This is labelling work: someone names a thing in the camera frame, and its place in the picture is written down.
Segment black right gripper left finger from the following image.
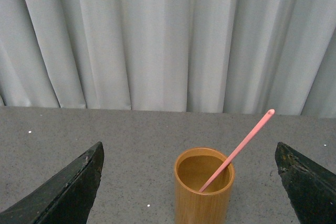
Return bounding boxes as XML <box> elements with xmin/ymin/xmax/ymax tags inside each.
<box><xmin>1</xmin><ymin>142</ymin><xmax>104</xmax><ymax>223</ymax></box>

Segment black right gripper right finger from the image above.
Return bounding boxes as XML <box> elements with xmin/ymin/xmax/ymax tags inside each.
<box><xmin>275</xmin><ymin>142</ymin><xmax>335</xmax><ymax>223</ymax></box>

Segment pink chopstick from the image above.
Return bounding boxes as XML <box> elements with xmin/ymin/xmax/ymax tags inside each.
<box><xmin>199</xmin><ymin>109</ymin><xmax>275</xmax><ymax>193</ymax></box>

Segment grey-white curtain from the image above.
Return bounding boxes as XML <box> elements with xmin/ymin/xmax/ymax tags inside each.
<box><xmin>1</xmin><ymin>0</ymin><xmax>335</xmax><ymax>118</ymax></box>

